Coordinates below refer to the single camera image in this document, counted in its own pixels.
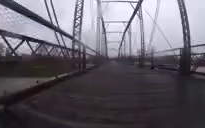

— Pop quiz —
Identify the dark wooden bridge deck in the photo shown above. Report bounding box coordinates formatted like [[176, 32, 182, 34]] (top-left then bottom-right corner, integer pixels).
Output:
[[0, 61, 205, 128]]

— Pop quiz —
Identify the grey steel truss bridge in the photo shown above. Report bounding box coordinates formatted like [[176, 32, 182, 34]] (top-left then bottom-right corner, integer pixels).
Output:
[[43, 0, 193, 76]]

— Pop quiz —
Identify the pale river water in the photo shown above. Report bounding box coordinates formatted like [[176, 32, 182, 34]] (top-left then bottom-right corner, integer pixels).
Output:
[[0, 71, 91, 100]]

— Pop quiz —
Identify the metal rail fence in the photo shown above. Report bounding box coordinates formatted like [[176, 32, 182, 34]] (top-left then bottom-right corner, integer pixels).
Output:
[[136, 41, 205, 74]]

